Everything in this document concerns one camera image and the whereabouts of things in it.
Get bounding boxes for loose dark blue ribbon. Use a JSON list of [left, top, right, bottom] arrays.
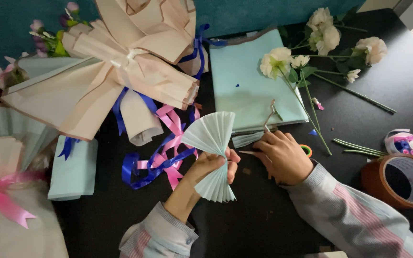
[[121, 124, 197, 190]]

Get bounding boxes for large peach wrapped bouquet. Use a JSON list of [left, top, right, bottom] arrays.
[[1, 20, 201, 142]]

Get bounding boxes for person's right hand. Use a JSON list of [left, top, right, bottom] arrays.
[[252, 130, 315, 186]]

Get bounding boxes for pleated light blue paper fan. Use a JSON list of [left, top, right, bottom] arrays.
[[181, 111, 237, 203]]

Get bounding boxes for loose pink ribbon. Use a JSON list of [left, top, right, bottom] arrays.
[[136, 103, 202, 191]]

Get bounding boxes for stack of light blue sheets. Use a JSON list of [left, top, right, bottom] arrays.
[[209, 28, 310, 134]]

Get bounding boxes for purple artificial flowers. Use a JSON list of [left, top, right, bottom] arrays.
[[29, 1, 92, 59]]

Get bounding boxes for brown packing tape roll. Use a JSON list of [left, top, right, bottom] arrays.
[[361, 153, 413, 210]]

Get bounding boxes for peach bouquet with blue ribbon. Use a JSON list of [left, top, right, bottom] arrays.
[[95, 0, 228, 80]]

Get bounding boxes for silver metal scissors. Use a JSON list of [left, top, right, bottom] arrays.
[[263, 99, 284, 133]]

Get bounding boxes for person's left hand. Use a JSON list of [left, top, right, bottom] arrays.
[[188, 147, 241, 188]]

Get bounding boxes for white rose with long stem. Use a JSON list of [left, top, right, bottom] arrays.
[[312, 36, 397, 115]]

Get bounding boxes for light blue wrapped bouquet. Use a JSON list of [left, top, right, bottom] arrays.
[[0, 104, 60, 172]]

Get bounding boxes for cut green flower stems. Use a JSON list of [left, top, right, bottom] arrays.
[[333, 138, 388, 158]]

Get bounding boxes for folded light blue paper bundle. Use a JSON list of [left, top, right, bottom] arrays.
[[47, 135, 99, 201]]

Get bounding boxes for white artificial rose cluster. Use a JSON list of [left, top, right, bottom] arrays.
[[290, 7, 369, 58]]

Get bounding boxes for long-stemmed white artificial rose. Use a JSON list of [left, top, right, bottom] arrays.
[[259, 47, 333, 156]]

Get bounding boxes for small pleated light blue paper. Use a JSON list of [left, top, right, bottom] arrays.
[[231, 130, 265, 149]]

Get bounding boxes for bouquet with pink ribbon bow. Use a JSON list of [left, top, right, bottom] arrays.
[[0, 136, 70, 258]]

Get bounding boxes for spool of pink blue ribbon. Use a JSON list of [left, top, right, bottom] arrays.
[[384, 128, 413, 157]]

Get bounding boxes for rolled peach paper blue ribbon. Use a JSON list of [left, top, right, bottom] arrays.
[[112, 87, 165, 147]]

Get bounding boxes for white artificial rosebud stem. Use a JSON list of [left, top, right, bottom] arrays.
[[290, 54, 322, 134]]

